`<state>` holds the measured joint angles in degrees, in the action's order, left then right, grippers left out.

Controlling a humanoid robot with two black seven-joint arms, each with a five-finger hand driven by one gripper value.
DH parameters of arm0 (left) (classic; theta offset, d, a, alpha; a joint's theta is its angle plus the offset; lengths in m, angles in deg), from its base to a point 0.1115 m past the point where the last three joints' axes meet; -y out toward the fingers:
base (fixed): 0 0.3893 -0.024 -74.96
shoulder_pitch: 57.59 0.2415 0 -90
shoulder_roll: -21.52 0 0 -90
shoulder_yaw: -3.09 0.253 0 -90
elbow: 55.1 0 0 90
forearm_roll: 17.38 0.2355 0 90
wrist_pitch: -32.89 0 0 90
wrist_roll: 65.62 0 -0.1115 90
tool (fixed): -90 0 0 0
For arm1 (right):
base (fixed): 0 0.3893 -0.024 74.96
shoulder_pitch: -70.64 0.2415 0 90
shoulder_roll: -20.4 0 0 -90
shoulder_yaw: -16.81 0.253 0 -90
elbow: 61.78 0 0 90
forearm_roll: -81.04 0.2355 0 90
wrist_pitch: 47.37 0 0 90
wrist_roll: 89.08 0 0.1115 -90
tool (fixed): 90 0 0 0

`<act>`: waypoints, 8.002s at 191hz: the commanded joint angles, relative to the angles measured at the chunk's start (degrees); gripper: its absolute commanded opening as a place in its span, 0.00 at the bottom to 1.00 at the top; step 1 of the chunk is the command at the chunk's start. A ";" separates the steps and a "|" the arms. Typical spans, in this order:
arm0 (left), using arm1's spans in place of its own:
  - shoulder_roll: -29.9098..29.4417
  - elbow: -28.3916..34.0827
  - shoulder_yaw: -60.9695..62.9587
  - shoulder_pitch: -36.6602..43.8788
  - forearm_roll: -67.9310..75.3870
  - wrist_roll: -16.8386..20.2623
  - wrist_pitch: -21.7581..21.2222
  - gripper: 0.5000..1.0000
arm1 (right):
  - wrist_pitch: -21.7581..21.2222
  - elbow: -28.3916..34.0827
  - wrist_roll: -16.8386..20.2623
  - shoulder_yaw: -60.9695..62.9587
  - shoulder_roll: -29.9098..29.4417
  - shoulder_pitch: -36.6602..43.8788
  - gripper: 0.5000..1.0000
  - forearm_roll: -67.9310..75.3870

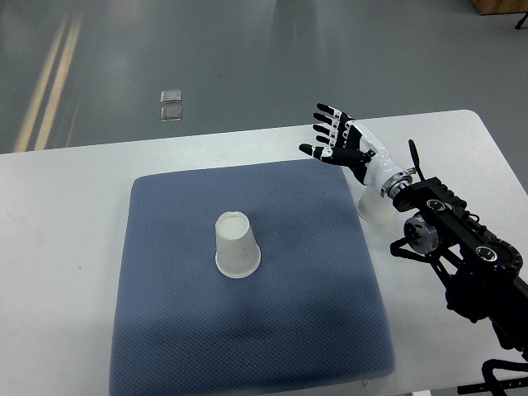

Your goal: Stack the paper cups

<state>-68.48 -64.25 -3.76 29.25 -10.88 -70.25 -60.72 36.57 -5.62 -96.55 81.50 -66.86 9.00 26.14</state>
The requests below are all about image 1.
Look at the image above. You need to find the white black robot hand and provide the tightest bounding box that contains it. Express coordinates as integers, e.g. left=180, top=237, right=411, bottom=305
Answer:
left=299, top=103, right=412, bottom=199

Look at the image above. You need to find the white paper cup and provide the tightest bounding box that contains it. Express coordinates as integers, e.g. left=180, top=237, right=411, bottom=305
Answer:
left=356, top=186, right=396, bottom=224
left=215, top=211, right=261, bottom=279

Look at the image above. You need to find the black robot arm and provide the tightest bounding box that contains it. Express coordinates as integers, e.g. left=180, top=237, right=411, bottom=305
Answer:
left=389, top=177, right=527, bottom=356

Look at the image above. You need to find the blue grey cushion mat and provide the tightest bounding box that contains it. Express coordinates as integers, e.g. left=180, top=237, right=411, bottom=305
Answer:
left=109, top=159, right=395, bottom=395

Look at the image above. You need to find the lower floor outlet plate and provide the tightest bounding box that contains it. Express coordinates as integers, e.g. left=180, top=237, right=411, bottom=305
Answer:
left=160, top=105, right=182, bottom=122

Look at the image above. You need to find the floor outlet plate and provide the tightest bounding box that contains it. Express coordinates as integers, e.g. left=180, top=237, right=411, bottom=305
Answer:
left=160, top=105, right=182, bottom=122
left=160, top=89, right=182, bottom=103

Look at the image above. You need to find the upper floor outlet plate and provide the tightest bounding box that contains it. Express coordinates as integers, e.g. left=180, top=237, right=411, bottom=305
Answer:
left=160, top=89, right=182, bottom=103

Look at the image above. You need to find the wooden box corner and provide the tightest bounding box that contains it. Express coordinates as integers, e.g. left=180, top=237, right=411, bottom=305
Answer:
left=470, top=0, right=527, bottom=16

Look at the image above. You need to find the black tripod leg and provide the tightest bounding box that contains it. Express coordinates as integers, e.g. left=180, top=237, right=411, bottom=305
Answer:
left=514, top=13, right=528, bottom=30

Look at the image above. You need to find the black table control panel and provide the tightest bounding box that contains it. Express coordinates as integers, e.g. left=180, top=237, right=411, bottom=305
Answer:
left=456, top=378, right=527, bottom=395

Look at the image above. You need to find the black cable loop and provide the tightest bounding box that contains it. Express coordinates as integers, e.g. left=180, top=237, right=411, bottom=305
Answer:
left=408, top=139, right=427, bottom=182

